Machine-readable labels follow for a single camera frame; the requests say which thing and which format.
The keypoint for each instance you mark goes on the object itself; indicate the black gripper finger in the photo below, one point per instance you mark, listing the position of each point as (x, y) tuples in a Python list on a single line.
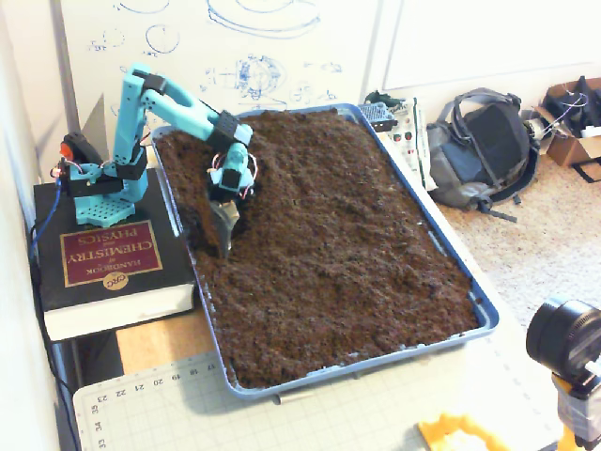
[(248, 191)]

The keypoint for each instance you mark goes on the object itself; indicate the metal blade gripper finger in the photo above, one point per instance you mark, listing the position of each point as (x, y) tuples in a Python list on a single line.
[(227, 225)]

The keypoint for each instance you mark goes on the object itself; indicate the brown soil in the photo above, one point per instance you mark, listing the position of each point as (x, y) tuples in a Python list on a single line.
[(328, 253)]

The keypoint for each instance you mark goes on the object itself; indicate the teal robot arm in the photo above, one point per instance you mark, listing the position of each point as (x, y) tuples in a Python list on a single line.
[(129, 122)]

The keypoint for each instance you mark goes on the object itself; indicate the whiteboard with blue drawings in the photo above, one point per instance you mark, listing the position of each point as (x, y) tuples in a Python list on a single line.
[(211, 47)]

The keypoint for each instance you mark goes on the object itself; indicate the black perforated box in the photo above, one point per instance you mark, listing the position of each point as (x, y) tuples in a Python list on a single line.
[(378, 115)]

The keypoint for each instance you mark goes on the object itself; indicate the white potting soil bag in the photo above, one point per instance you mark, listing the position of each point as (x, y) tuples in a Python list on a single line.
[(413, 141)]

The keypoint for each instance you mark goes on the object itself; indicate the black chemistry physics handbook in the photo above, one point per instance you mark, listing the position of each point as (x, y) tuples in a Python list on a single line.
[(51, 263)]

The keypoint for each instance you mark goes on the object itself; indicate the short metal rod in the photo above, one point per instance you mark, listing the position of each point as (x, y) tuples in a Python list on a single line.
[(293, 397)]

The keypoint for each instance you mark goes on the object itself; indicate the grey cutting mat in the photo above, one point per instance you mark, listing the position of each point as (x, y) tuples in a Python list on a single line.
[(328, 423)]

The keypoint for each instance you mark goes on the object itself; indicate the grey backpack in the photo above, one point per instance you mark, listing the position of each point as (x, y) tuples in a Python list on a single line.
[(488, 141)]

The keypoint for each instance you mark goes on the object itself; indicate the blue plastic tray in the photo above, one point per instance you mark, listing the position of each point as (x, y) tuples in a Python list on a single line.
[(488, 319)]

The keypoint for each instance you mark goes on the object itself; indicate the blank white board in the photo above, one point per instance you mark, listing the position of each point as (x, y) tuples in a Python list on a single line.
[(493, 37)]

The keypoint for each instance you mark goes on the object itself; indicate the yellow plastic object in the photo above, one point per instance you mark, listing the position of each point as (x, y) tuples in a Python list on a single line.
[(451, 432)]

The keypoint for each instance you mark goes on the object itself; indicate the cardboard box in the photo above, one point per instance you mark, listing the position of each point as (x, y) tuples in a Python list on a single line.
[(568, 148)]

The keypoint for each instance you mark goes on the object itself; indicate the black camera lens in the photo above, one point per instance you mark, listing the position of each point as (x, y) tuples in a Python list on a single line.
[(559, 338)]

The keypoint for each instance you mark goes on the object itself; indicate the yellow camera stand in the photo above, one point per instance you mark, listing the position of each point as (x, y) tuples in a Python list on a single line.
[(575, 413)]

